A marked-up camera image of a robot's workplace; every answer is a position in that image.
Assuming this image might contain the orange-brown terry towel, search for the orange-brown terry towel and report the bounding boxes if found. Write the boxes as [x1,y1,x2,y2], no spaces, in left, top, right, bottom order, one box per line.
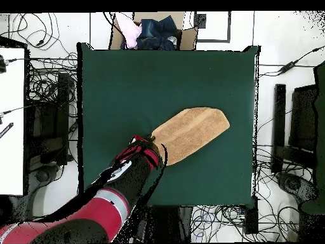
[150,107,231,166]

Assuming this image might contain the dark green table cloth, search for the dark green table cloth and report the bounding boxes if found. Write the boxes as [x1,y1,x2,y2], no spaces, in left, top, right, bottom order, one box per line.
[77,42,260,208]

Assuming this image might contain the black equipment stand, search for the black equipment stand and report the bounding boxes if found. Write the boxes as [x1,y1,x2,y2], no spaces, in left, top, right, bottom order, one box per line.
[30,72,70,166]
[271,83,318,173]

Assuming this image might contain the pink garment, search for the pink garment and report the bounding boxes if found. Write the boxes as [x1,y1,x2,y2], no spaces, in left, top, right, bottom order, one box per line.
[115,13,143,50]

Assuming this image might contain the dark blue jeans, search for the dark blue jeans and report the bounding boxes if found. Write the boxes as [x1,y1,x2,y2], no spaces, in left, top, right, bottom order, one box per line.
[136,15,180,51]

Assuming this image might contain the brown cardboard box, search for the brown cardboard box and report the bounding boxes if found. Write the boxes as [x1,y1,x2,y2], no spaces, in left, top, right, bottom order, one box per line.
[109,11,199,51]

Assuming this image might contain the white desk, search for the white desk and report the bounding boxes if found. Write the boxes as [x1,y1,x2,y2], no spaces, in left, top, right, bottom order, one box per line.
[0,46,26,196]

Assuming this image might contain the black power box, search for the black power box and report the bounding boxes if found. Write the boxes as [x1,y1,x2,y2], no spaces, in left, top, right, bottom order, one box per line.
[244,195,259,234]

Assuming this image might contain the dark green fabric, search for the dark green fabric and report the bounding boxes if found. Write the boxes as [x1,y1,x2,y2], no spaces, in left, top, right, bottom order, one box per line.
[302,62,325,214]

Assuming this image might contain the tangled floor cables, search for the tangled floor cables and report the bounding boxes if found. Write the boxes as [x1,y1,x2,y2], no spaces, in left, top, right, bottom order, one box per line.
[190,184,302,243]

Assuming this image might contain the tangled black cables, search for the tangled black cables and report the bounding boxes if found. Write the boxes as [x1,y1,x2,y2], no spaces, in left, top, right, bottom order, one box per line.
[0,12,78,115]

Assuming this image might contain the black cable bundle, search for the black cable bundle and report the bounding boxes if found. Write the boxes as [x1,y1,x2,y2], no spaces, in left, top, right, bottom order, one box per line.
[253,144,315,184]

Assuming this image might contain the black power adapter with cable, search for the black power adapter with cable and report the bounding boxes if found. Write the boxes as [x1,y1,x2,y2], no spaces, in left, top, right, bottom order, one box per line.
[258,45,325,78]

